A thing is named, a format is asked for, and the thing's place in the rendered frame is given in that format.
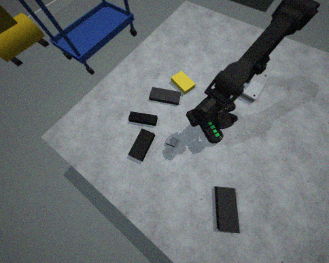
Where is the dark grey controller unit with rocker switches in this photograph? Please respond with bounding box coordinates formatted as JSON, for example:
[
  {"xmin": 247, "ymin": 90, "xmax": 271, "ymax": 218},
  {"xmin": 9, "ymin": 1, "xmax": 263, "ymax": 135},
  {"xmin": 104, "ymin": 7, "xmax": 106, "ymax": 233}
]
[{"xmin": 199, "ymin": 118, "xmax": 223, "ymax": 143}]

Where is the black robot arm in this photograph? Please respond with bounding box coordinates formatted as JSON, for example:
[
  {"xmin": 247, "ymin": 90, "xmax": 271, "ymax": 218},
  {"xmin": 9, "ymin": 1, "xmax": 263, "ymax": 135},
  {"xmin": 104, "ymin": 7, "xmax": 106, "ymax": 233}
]
[{"xmin": 192, "ymin": 0, "xmax": 320, "ymax": 129}]

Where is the yellow rectangular block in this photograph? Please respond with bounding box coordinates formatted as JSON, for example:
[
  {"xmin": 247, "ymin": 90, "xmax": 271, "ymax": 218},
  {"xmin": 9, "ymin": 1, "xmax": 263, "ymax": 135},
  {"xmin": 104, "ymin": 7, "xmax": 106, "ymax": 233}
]
[{"xmin": 171, "ymin": 71, "xmax": 196, "ymax": 95}]

